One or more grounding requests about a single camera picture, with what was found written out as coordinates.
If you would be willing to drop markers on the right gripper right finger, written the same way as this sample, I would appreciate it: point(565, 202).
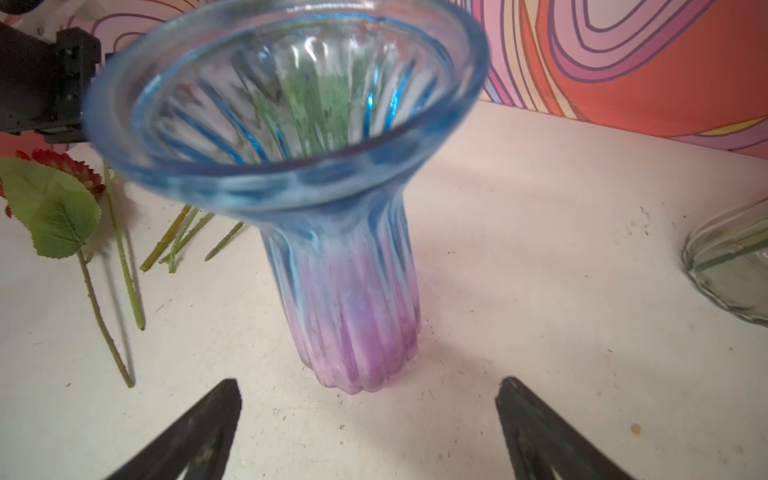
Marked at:
point(541, 444)

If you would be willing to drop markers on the clear ribbed glass vase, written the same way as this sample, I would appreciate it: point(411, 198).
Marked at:
point(726, 259)

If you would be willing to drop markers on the red flower stem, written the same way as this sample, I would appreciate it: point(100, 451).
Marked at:
point(56, 199)

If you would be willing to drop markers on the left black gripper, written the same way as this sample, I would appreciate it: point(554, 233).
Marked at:
point(43, 85)

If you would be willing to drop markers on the small pink flower sprigs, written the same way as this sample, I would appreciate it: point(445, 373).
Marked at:
point(181, 231)

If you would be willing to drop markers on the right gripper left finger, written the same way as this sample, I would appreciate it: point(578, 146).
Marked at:
point(196, 446)

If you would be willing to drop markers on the purple glass vase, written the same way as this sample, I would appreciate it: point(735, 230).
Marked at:
point(305, 119)

